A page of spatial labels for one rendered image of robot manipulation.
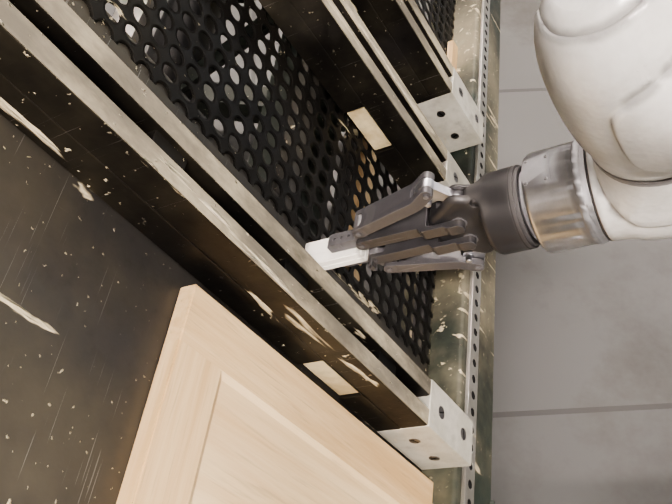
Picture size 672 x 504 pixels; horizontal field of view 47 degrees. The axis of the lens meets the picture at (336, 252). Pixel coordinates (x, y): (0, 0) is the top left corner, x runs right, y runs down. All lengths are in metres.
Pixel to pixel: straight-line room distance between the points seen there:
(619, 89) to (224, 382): 0.42
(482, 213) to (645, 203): 0.14
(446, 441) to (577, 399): 1.22
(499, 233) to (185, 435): 0.31
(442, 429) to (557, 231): 0.38
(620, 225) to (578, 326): 1.63
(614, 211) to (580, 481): 1.48
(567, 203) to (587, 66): 0.19
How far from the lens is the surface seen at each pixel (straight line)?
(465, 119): 1.31
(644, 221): 0.64
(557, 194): 0.65
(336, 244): 0.76
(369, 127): 1.08
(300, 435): 0.80
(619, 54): 0.47
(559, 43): 0.48
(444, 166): 1.16
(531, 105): 2.81
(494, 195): 0.67
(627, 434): 2.17
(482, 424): 1.15
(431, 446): 0.99
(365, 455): 0.90
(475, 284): 1.21
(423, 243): 0.74
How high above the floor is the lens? 1.88
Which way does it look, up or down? 54 degrees down
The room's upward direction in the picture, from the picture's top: straight up
